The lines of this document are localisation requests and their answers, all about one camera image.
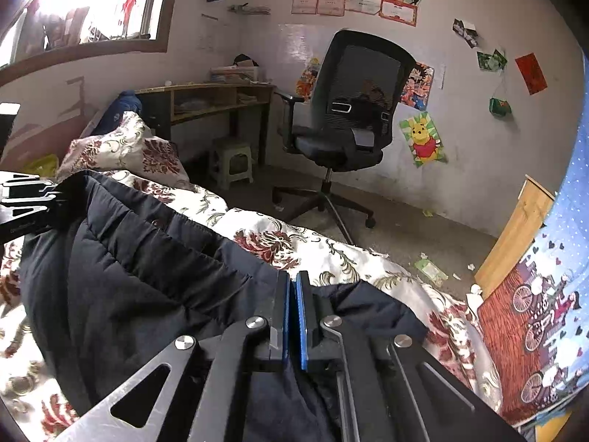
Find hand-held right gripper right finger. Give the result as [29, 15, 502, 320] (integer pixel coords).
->
[294, 269, 525, 442]

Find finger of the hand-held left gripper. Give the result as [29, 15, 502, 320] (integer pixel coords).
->
[0, 171, 70, 209]

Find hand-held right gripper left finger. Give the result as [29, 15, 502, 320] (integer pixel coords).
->
[53, 269, 292, 442]

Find dark navy padded jacket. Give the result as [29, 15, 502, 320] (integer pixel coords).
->
[18, 170, 428, 442]

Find yellow plastic bag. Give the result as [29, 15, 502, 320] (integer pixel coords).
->
[21, 154, 60, 178]

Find red floral quilt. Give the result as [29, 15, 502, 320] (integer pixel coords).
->
[0, 166, 502, 442]

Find red floral pillow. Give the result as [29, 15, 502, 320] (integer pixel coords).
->
[57, 110, 191, 189]

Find blue pillow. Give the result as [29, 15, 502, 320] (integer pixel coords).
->
[99, 91, 142, 136]

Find green paper scrap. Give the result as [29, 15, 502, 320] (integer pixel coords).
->
[414, 258, 449, 286]

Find pale green plastic stool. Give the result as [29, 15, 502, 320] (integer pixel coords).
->
[208, 137, 255, 190]

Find wood-framed window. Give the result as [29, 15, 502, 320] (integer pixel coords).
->
[0, 0, 185, 86]

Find wooden desk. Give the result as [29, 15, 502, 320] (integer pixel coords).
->
[135, 82, 277, 166]

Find stack of papers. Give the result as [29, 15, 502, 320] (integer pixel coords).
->
[211, 65, 261, 84]

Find wooden board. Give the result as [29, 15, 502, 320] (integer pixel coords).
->
[474, 175, 556, 300]

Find printed blue cloth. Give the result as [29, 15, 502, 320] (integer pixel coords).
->
[476, 50, 589, 429]

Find black office chair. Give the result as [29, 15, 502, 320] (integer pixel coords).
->
[271, 30, 417, 242]

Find red envelope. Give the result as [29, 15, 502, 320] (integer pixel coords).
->
[515, 53, 548, 96]

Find yellow bear wall poster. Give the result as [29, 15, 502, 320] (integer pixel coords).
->
[398, 111, 448, 169]

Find cartoon face wall poster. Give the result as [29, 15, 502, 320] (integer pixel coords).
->
[400, 61, 435, 111]

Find green wall card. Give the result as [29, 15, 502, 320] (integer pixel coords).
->
[476, 48, 508, 73]

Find wall photo cards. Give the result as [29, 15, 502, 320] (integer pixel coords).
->
[453, 18, 479, 48]

